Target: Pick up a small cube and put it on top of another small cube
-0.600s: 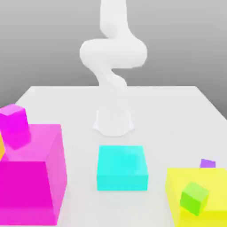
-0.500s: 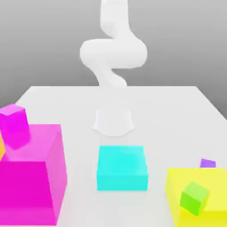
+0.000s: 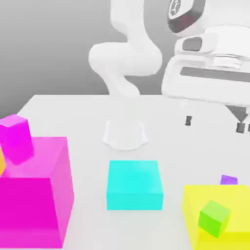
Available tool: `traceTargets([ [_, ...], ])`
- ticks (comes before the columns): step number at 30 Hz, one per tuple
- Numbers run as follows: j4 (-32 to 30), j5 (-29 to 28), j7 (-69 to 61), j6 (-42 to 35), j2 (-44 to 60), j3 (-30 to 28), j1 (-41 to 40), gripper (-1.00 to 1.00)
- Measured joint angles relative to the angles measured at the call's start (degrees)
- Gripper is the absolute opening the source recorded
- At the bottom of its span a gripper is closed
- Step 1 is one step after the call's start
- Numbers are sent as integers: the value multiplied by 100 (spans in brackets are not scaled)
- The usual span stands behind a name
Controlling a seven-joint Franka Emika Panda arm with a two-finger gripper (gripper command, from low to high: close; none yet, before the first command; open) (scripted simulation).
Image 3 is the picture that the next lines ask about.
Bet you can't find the small magenta cube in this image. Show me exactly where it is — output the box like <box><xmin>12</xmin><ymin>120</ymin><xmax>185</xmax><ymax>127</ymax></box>
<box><xmin>0</xmin><ymin>114</ymin><xmax>34</xmax><ymax>166</ymax></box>

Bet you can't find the large cyan box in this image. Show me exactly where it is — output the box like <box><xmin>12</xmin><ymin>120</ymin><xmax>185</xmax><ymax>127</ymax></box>
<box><xmin>106</xmin><ymin>160</ymin><xmax>164</xmax><ymax>211</ymax></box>

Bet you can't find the small purple cube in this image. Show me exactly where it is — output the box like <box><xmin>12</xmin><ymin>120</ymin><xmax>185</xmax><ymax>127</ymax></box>
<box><xmin>220</xmin><ymin>174</ymin><xmax>239</xmax><ymax>186</ymax></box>

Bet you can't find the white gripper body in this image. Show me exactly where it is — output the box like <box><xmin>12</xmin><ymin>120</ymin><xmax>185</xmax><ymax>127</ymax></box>
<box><xmin>161</xmin><ymin>55</ymin><xmax>250</xmax><ymax>107</ymax></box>

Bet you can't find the large yellow box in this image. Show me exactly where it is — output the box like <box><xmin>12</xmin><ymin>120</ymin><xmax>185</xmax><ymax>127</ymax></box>
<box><xmin>181</xmin><ymin>184</ymin><xmax>250</xmax><ymax>250</ymax></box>

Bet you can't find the small green cube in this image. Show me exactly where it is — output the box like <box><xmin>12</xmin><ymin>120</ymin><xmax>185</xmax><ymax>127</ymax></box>
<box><xmin>197</xmin><ymin>200</ymin><xmax>231</xmax><ymax>239</ymax></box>

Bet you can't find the small orange cube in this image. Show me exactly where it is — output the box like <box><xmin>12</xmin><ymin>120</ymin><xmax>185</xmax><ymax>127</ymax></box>
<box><xmin>0</xmin><ymin>146</ymin><xmax>7</xmax><ymax>176</ymax></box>

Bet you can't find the large magenta box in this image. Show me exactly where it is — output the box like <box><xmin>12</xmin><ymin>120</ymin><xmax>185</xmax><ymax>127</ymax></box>
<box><xmin>0</xmin><ymin>136</ymin><xmax>75</xmax><ymax>249</ymax></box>

